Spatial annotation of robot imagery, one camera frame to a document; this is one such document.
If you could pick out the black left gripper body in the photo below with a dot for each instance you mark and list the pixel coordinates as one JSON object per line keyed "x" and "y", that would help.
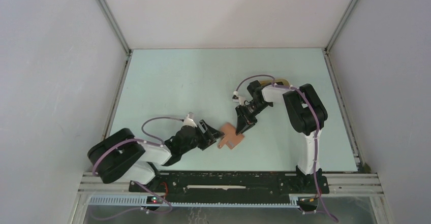
{"x": 194, "y": 142}

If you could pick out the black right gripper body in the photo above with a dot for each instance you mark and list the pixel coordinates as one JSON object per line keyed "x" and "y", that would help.
{"x": 253, "y": 109}

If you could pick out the orange leather card holder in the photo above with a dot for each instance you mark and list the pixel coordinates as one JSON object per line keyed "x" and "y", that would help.
{"x": 230, "y": 138}

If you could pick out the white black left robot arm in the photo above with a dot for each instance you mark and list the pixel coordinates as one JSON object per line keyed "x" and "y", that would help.
{"x": 122, "y": 156}

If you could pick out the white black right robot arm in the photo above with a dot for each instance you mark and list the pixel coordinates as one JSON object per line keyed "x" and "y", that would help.
{"x": 305, "y": 110}

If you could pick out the beige oval tray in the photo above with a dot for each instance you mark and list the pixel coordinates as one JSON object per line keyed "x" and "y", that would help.
{"x": 278, "y": 81}

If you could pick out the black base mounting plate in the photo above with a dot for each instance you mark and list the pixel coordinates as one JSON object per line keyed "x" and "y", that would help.
{"x": 235, "y": 187}

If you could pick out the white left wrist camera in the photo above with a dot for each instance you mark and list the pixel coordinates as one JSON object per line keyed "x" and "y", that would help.
{"x": 189, "y": 120}

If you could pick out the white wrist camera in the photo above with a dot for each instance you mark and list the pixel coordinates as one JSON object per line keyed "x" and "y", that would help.
{"x": 238, "y": 99}
{"x": 189, "y": 120}

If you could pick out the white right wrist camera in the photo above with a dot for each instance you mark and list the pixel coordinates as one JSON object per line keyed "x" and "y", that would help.
{"x": 238, "y": 99}

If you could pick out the aluminium frame rail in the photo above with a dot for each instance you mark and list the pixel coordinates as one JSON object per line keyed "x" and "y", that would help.
{"x": 104, "y": 6}

